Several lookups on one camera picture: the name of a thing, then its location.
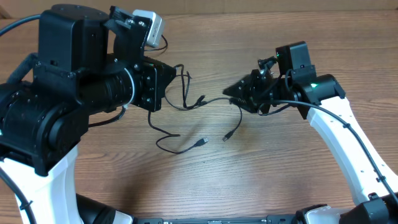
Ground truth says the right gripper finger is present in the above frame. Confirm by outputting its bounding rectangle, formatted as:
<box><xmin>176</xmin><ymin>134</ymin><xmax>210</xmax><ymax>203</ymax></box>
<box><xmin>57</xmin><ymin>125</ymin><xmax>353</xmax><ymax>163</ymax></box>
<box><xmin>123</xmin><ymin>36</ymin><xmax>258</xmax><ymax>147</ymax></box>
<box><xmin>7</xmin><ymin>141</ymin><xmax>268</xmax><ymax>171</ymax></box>
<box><xmin>223</xmin><ymin>76</ymin><xmax>252</xmax><ymax>97</ymax></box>
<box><xmin>229</xmin><ymin>98</ymin><xmax>258</xmax><ymax>113</ymax></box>

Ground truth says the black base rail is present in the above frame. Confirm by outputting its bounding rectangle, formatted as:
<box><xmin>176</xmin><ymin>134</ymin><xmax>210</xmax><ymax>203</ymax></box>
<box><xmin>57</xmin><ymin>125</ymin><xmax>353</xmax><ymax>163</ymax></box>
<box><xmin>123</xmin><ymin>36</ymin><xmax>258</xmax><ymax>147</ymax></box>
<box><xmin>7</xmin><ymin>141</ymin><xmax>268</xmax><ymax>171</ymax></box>
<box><xmin>132</xmin><ymin>214</ymin><xmax>306</xmax><ymax>224</ymax></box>

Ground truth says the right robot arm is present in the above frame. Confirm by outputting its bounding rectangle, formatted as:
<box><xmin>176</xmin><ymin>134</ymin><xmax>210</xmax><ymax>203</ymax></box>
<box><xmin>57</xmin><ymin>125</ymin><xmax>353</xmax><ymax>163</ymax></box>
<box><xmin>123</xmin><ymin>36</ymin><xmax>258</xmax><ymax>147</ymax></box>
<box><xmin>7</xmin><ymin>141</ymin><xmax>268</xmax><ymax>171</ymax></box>
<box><xmin>223</xmin><ymin>41</ymin><xmax>397</xmax><ymax>223</ymax></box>

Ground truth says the black usb cable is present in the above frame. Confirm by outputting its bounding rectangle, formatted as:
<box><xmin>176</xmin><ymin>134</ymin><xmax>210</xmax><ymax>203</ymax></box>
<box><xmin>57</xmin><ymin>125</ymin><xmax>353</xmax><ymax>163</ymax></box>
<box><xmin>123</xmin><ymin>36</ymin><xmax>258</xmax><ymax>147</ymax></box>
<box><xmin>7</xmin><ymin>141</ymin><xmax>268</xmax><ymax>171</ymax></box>
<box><xmin>147</xmin><ymin>110</ymin><xmax>209</xmax><ymax>155</ymax></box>
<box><xmin>164</xmin><ymin>63</ymin><xmax>243</xmax><ymax>142</ymax></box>

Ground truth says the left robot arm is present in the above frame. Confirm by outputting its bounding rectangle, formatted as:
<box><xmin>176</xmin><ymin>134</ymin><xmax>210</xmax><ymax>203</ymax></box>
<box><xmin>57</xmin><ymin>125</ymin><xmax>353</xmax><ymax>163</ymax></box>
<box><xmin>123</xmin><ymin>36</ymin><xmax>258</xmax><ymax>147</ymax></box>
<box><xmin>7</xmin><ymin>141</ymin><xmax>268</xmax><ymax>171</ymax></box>
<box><xmin>1</xmin><ymin>4</ymin><xmax>176</xmax><ymax>223</ymax></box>

